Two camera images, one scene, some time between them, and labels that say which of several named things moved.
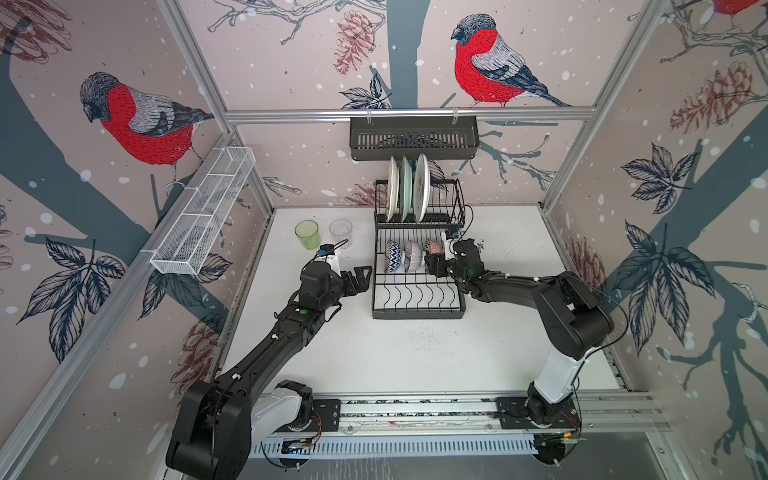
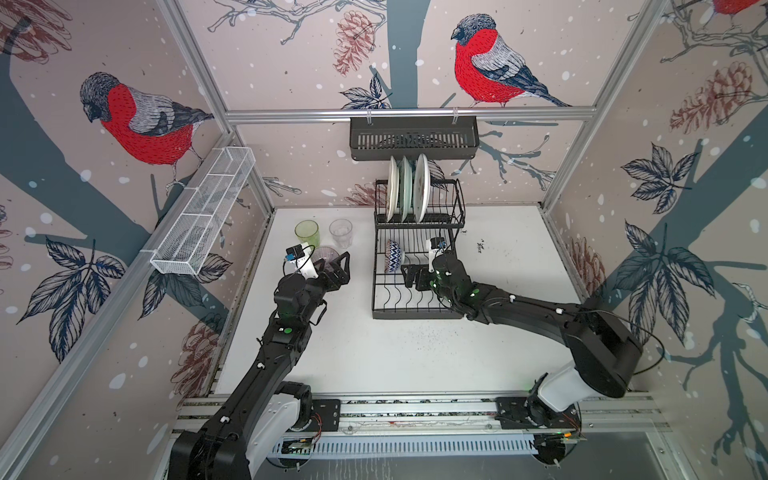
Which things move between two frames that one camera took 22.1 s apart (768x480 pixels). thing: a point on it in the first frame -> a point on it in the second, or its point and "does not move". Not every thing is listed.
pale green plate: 406,189 does not move
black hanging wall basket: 440,141 does not move
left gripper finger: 362,279 -> 344,272
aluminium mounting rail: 605,416 does not move
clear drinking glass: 341,230 does not move
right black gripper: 438,261 -> 422,282
